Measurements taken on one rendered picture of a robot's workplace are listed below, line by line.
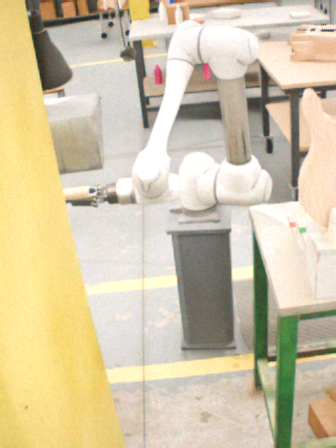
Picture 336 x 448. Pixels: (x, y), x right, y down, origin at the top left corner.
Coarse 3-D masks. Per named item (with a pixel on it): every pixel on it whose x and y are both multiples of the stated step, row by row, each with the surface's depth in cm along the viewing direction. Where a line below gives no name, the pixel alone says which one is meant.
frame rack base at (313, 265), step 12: (312, 228) 156; (312, 240) 154; (324, 240) 151; (312, 252) 154; (324, 252) 147; (312, 264) 156; (324, 264) 149; (312, 276) 157; (324, 276) 152; (312, 288) 158; (324, 288) 154
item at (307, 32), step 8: (296, 32) 370; (304, 32) 367; (312, 32) 362; (320, 32) 359; (328, 32) 359; (296, 40) 360; (304, 40) 359; (312, 40) 358; (320, 40) 355; (328, 40) 351
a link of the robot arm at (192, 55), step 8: (184, 24) 199; (192, 24) 199; (200, 24) 201; (176, 32) 200; (184, 32) 198; (192, 32) 196; (200, 32) 194; (176, 40) 198; (184, 40) 196; (192, 40) 195; (176, 48) 197; (184, 48) 196; (192, 48) 195; (168, 56) 200; (176, 56) 197; (184, 56) 196; (192, 56) 197; (200, 56) 196
